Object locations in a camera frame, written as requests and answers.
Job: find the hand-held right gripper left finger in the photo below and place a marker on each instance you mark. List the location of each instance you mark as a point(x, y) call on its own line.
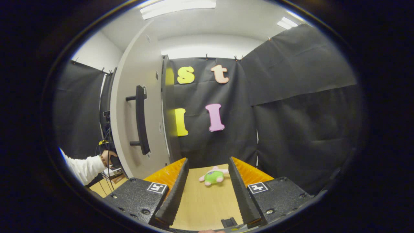
point(176, 194)

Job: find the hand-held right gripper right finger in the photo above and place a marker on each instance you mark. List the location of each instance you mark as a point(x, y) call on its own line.
point(242, 194)

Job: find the grey cabinet door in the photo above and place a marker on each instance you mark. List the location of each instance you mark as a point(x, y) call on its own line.
point(142, 64)

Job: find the green and pink plush toy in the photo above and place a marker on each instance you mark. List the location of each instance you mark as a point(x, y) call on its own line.
point(213, 177)

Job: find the stack of booklets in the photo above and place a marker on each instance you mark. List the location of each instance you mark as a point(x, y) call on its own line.
point(113, 171)

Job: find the black backdrop cloth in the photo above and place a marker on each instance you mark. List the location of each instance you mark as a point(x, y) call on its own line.
point(291, 129)

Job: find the large ceiling light panel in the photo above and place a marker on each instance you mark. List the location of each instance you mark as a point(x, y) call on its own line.
point(178, 8)

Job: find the small ceiling light panel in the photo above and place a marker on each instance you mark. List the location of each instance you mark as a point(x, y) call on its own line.
point(287, 23)

